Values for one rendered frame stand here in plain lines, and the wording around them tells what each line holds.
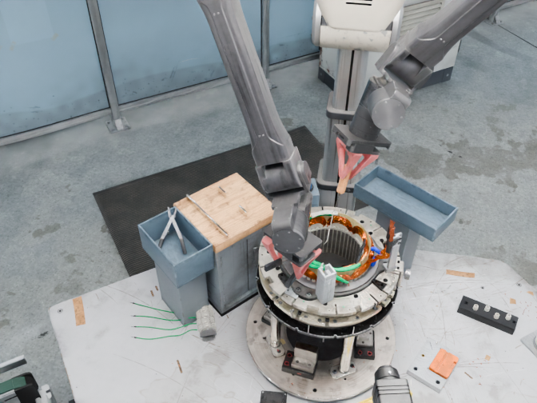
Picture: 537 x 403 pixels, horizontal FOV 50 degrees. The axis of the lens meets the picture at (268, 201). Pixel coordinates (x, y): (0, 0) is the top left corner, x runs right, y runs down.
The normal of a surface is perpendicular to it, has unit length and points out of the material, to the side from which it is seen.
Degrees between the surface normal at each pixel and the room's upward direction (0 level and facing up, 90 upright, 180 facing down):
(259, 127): 78
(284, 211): 22
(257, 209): 0
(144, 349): 0
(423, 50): 98
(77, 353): 0
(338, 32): 93
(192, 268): 90
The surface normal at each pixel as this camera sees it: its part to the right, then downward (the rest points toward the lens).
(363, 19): -0.16, 0.68
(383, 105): 0.00, 0.50
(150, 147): 0.00, -0.73
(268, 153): -0.25, 0.50
